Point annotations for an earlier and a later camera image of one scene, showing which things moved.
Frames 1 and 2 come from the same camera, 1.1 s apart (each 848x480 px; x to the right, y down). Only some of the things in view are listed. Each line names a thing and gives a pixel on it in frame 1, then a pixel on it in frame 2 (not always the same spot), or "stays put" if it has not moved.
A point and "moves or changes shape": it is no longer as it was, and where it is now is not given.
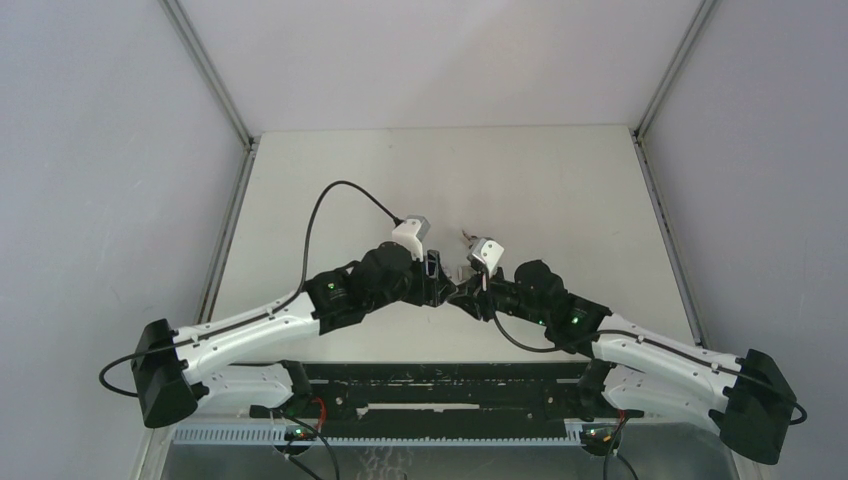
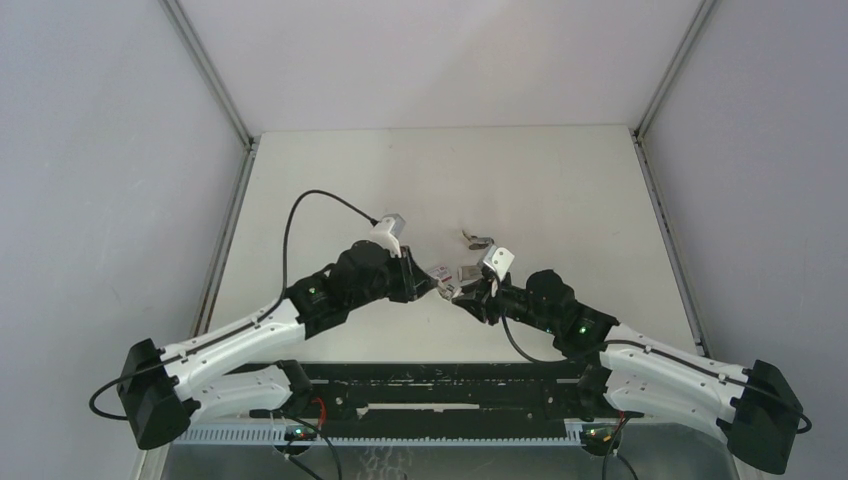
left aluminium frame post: (243, 127) stays put
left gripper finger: (434, 270) to (418, 277)
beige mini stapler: (458, 272) moves or changes shape
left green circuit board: (299, 433) stays put
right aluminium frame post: (699, 13) stays put
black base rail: (485, 399) stays put
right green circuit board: (601, 436) stays put
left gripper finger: (438, 293) to (421, 290)
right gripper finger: (479, 304) stays put
